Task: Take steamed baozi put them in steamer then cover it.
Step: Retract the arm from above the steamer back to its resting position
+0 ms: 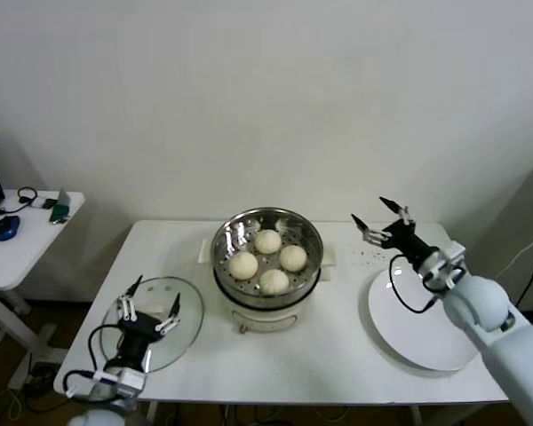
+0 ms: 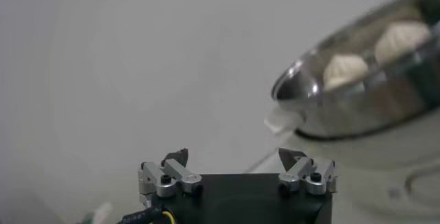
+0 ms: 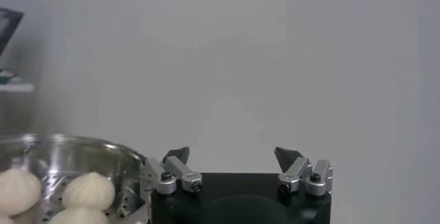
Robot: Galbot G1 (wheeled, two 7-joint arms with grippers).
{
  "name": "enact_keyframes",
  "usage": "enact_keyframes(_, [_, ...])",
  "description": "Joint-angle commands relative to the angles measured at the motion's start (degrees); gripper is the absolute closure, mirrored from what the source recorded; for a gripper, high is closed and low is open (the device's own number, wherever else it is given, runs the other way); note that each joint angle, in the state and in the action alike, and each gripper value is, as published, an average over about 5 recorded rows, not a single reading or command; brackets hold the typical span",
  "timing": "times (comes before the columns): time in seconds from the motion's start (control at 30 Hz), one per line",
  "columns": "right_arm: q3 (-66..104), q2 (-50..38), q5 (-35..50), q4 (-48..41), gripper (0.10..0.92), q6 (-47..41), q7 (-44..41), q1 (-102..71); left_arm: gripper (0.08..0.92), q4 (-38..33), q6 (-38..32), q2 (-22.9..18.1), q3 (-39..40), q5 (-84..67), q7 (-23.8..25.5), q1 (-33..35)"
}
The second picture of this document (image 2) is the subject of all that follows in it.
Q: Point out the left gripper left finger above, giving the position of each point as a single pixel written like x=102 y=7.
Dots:
x=172 y=177

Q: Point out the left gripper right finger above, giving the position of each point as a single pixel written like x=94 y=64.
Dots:
x=306 y=177

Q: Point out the white steamed baozi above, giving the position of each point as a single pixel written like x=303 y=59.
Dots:
x=400 y=40
x=345 y=71

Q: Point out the perforated stainless steel steamer basket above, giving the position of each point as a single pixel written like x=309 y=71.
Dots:
x=343 y=115

